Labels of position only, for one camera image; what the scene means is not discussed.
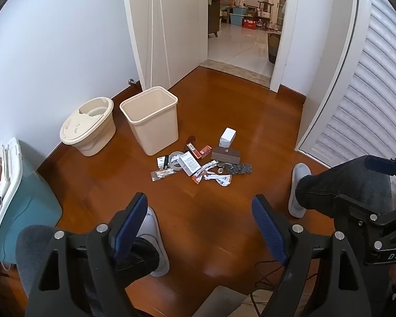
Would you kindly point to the person's left leg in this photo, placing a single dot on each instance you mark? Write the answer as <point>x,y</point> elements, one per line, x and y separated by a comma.
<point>142,257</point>

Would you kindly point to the person's right leg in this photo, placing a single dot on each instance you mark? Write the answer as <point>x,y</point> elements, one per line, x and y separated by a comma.
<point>336,185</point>

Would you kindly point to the clear water bottle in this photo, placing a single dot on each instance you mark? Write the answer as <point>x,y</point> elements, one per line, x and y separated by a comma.
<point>260,25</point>
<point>271,27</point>

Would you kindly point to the blue storage bin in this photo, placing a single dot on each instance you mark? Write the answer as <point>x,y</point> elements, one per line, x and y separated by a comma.
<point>239,19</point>

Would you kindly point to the grey upholstered chair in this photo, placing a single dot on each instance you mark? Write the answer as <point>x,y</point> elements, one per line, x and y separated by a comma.
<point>33,254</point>

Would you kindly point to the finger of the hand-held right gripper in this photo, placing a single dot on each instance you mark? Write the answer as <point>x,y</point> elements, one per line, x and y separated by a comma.
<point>363,213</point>
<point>379,165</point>

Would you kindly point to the metal door stopper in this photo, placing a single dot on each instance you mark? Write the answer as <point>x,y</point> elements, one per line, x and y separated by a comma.
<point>132,81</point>

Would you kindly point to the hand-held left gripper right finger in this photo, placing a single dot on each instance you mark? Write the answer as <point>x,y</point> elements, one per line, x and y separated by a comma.
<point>270,231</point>

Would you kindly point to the white slipper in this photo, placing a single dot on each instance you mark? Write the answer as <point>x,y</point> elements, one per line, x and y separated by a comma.
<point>160,237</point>
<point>298,188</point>

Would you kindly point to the dark red bottle brown cap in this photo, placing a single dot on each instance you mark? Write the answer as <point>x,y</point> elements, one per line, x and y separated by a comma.
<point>190,140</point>

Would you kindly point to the small white box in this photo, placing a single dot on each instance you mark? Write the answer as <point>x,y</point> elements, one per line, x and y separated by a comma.
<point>227,137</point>

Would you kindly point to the black and white card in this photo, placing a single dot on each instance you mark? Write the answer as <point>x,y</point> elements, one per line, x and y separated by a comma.
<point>162,161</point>

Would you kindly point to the small orange-red box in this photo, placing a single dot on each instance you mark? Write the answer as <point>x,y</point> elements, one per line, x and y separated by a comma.
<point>204,152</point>

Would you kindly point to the teal storage box white lid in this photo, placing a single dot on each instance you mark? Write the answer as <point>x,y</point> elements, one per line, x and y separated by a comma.
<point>29,211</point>

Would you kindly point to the white louvered closet door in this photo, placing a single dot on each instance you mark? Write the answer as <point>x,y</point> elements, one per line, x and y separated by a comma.
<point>366,89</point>

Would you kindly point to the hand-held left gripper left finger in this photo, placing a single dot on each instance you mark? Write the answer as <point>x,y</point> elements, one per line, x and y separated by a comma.
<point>132,226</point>

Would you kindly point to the white door frame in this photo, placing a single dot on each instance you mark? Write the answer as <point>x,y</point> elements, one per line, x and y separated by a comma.
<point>285,39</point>

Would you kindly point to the cream plastic wastebasket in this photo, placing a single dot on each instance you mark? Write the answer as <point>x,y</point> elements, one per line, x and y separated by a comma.
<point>151,128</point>

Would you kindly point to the cotton swab packet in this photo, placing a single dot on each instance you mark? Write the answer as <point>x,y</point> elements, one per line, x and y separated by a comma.
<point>163,174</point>

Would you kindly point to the white crumpled wrapper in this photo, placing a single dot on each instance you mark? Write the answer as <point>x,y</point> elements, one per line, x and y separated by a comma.
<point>222,180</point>
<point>210,165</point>

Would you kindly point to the clear tape roll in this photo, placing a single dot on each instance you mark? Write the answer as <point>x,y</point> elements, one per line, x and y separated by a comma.
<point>170,161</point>

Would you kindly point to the cream bucket with lid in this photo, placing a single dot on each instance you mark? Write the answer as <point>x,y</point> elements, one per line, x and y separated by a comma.
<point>85,128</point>

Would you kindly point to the red crate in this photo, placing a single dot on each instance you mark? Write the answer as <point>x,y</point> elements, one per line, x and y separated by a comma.
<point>249,24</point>

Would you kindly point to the dark woven basket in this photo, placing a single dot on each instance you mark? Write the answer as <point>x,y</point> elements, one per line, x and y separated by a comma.
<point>273,49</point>

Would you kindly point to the white box black label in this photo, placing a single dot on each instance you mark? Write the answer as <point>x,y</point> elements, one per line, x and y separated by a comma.
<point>188,164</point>

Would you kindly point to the person's leg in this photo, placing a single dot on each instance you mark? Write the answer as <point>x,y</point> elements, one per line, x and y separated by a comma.
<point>142,257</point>
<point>336,185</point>

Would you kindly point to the orange wrapper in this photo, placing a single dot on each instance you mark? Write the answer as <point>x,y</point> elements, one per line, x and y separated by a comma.
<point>196,178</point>

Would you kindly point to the white glass door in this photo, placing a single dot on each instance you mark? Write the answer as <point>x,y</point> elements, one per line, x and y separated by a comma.
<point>281,0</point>

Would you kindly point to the wooden chair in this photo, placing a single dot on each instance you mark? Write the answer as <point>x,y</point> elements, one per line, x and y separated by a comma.
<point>264,7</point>

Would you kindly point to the grey-brown flat box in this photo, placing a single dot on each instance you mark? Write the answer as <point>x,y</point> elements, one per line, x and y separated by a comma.
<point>226,155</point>

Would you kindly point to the brown cabinet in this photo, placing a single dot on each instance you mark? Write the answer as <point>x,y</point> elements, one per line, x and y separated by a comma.
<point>214,19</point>

